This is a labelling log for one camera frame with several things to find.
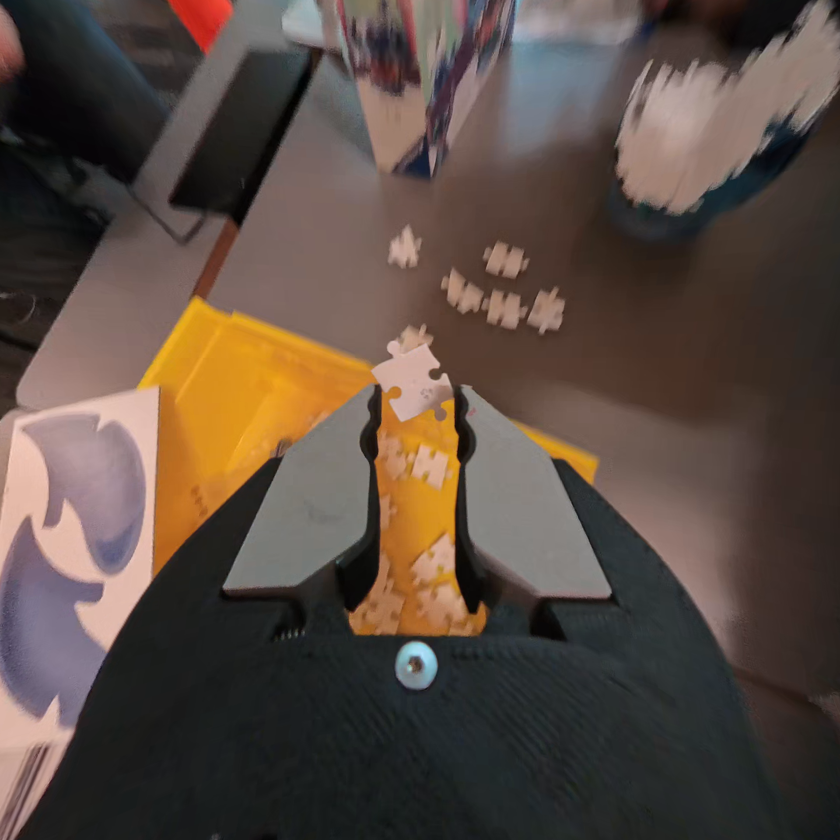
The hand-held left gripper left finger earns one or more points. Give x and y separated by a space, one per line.
308 518

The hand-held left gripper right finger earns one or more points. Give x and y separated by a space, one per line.
525 518

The pile of white puzzle pieces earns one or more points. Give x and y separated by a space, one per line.
430 466

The yellow plastic bin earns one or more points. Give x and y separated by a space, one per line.
262 394

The partly built puzzle ball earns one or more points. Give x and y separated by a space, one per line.
689 131

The cartoon puzzle box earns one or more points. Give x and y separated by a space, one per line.
420 98

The white card with blue ears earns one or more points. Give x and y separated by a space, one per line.
72 525

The grey side desk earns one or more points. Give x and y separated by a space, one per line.
118 295

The blue round display stand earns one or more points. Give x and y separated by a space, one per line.
649 226

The white warning text sheet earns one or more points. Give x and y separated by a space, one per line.
26 781

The grey metal case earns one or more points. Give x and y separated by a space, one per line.
243 131

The orange traffic cone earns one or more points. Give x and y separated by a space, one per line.
200 19

